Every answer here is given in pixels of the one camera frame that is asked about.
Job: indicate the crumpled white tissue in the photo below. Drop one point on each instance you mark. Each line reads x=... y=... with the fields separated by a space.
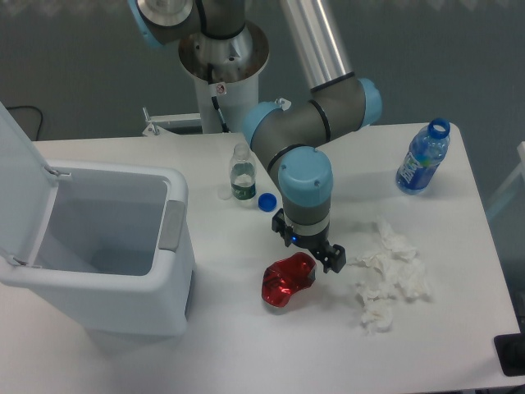
x=391 y=271

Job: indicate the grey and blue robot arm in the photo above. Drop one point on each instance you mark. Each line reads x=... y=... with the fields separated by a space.
x=286 y=141

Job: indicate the clear plastic bottle green label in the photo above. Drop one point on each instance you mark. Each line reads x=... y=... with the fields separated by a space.
x=242 y=171

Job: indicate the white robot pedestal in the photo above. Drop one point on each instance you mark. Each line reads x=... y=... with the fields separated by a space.
x=225 y=74

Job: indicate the white trash bin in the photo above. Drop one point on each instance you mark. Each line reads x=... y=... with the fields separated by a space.
x=106 y=244

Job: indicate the crushed red can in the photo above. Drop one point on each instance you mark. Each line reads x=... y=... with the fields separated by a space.
x=284 y=278

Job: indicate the black device at table edge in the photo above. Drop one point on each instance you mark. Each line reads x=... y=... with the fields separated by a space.
x=510 y=351

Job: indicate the blue plastic water bottle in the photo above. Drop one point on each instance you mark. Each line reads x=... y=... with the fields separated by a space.
x=427 y=150

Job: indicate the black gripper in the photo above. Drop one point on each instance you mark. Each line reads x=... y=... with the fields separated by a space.
x=332 y=257

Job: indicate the blue bottle cap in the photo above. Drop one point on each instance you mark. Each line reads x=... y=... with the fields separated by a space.
x=267 y=202

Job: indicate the white bottle cap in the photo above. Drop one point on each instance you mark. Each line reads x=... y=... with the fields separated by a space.
x=224 y=194

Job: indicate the white metal base frame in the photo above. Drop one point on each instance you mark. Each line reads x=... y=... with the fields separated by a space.
x=191 y=123

